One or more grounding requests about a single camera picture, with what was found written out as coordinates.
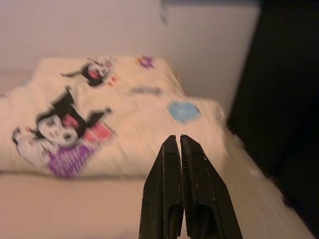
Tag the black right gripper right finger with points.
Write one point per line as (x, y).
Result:
(211, 196)

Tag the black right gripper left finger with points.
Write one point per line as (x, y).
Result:
(162, 189)

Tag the white cartoon print quilt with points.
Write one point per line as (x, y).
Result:
(129, 104)

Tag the beige mattress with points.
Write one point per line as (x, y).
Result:
(62, 206)

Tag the low black cabinet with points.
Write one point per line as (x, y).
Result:
(286, 87)

